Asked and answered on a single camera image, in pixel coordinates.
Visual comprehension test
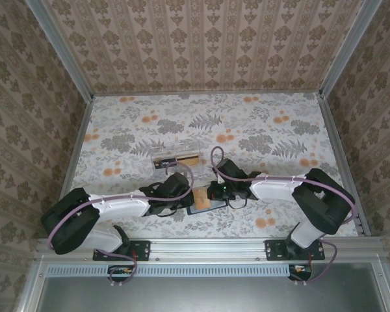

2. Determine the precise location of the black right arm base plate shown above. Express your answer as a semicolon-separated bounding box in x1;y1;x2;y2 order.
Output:
265;239;326;262

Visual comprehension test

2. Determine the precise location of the black VIP card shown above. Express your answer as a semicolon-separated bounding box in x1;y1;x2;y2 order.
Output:
152;157;178;170

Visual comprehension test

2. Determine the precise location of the aluminium table side rail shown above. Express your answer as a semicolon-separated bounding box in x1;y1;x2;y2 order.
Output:
321;96;371;237
48;96;95;238

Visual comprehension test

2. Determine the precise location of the grey metal sheet panel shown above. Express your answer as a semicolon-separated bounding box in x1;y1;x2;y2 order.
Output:
35;263;387;312

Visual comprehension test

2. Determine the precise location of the navy blue card holder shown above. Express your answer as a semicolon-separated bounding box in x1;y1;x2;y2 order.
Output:
187;188;230;216

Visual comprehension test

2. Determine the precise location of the gold card with black stripe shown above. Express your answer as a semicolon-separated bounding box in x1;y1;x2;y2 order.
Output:
176;154;201;165

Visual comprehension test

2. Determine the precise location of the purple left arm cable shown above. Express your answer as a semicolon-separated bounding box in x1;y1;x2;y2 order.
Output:
47;161;196;289

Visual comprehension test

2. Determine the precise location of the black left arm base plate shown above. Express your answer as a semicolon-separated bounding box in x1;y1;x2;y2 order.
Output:
93;239;151;262

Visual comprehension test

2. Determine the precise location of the aluminium frame post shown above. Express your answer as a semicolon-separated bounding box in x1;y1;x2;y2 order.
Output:
317;0;384;98
25;0;95;101

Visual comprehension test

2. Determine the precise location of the clear acrylic card tray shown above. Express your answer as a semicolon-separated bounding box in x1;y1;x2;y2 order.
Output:
151;140;205;179

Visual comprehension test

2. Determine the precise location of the grey slotted cable duct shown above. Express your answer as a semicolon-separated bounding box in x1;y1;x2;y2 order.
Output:
47;263;293;277

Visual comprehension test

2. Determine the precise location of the floral table cover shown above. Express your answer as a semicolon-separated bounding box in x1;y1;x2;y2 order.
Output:
53;92;367;240

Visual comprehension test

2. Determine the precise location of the aluminium mounting rail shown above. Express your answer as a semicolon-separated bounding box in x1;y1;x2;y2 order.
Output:
35;237;386;261

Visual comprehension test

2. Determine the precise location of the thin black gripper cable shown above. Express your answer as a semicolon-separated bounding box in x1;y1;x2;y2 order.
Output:
155;207;180;218
228;197;248;210

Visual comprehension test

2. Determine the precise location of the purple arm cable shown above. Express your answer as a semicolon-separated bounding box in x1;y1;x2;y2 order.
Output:
209;146;357;289
47;161;196;289

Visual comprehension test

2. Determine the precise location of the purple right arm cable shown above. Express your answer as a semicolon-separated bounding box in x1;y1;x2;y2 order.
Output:
209;146;357;289

